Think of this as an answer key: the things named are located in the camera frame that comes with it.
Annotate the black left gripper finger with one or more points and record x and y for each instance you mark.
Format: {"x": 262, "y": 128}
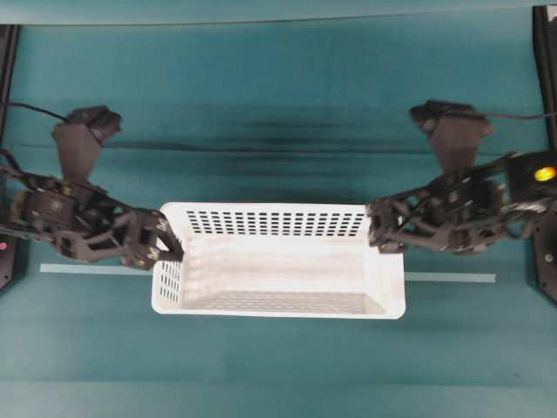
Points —
{"x": 167, "y": 245}

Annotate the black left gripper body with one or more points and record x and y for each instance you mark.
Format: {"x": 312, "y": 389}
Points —
{"x": 90, "y": 226}

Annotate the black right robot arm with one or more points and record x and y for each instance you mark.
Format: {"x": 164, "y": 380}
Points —
{"x": 530, "y": 180}

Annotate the white tape strip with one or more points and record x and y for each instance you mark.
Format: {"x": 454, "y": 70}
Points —
{"x": 488, "y": 278}

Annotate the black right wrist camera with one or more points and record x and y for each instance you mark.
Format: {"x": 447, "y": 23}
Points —
{"x": 454, "y": 131}

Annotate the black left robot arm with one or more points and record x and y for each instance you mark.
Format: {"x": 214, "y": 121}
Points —
{"x": 30, "y": 215}

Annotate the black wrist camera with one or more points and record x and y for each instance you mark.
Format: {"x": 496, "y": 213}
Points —
{"x": 81, "y": 138}
{"x": 454, "y": 131}

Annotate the white perforated plastic basket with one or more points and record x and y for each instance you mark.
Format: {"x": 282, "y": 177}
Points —
{"x": 277, "y": 260}

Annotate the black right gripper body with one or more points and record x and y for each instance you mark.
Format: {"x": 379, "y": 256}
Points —
{"x": 457, "y": 213}

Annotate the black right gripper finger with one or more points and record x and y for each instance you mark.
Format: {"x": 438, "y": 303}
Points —
{"x": 390, "y": 245}

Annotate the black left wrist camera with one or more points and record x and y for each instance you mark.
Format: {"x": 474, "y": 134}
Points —
{"x": 81, "y": 138}

